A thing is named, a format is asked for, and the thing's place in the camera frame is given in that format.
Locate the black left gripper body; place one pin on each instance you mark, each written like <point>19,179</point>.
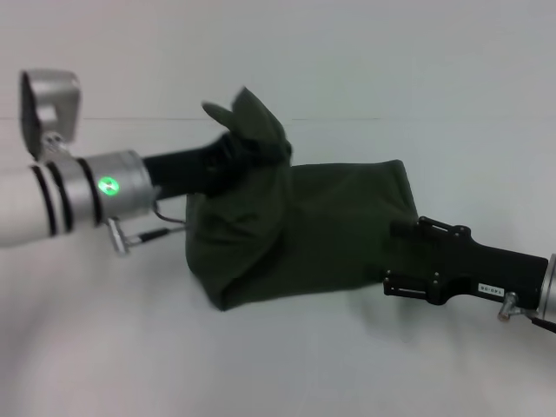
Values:
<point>187,169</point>

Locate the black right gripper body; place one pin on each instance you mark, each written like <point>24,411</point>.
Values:
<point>486,269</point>

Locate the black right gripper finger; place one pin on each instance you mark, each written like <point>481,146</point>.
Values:
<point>410,286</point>
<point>434,228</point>

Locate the dark green t-shirt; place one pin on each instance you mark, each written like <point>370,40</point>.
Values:
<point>313,234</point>

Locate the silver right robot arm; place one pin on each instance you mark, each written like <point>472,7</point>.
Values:
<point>548,286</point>

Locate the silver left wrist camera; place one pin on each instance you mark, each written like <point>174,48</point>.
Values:
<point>50,108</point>

